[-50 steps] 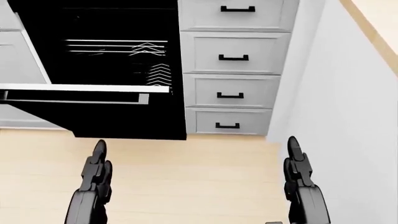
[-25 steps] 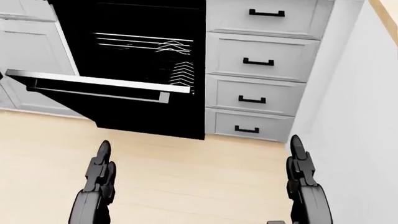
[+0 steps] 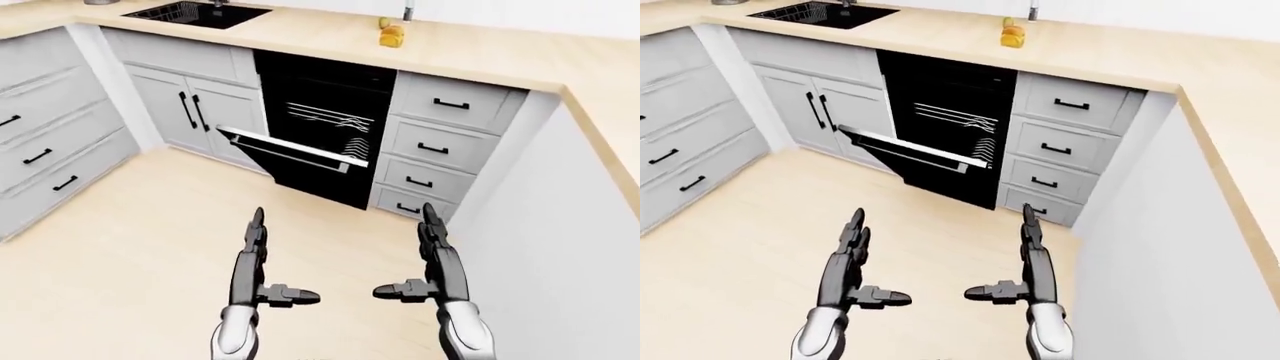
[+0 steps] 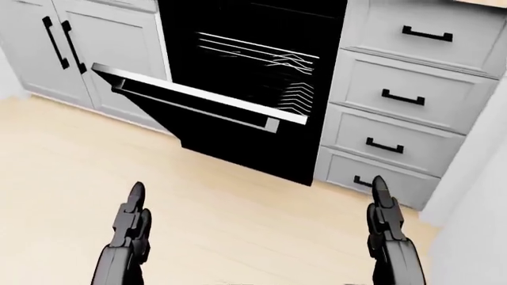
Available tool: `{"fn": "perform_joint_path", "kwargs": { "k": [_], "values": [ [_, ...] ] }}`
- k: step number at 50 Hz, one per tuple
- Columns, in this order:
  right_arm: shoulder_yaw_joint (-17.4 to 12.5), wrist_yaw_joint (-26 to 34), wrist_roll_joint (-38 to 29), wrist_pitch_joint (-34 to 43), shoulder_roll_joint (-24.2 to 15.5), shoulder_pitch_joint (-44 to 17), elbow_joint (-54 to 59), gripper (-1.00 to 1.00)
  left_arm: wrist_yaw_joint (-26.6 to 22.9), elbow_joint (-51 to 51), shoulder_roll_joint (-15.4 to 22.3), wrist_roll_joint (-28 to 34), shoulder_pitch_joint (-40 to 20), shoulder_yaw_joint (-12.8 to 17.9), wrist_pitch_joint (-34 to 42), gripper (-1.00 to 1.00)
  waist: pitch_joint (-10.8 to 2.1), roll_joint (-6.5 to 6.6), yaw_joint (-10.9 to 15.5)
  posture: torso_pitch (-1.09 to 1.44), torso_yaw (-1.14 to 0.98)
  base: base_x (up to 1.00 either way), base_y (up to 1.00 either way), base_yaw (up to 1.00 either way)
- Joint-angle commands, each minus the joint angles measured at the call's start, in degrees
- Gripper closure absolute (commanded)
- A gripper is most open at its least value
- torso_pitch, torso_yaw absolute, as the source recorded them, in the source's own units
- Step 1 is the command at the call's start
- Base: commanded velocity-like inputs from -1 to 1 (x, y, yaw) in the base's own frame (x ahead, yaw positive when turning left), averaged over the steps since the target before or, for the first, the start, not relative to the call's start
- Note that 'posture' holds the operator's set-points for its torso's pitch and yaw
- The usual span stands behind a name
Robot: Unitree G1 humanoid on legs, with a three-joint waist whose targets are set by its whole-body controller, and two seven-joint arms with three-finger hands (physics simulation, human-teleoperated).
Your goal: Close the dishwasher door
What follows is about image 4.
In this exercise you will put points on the black dishwasher door silver edge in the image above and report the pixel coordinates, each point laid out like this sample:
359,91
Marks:
237,145

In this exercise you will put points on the light wooden countertop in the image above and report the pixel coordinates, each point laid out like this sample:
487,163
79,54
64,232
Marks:
485,1

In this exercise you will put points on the narrow grey cabinet door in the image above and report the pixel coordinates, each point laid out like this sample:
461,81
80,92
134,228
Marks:
27,53

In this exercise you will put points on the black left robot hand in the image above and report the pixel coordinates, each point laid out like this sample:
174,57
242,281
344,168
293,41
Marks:
123,225

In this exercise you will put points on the black dishwasher body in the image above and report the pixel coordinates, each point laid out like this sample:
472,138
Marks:
245,17

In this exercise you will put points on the grey cabinet drawer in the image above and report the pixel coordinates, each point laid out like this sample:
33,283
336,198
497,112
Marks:
412,185
420,136
443,89
467,17

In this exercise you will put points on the wide grey cabinet door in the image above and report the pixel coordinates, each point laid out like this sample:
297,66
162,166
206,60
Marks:
119,38

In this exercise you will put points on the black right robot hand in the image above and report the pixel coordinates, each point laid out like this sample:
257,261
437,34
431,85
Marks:
386,225

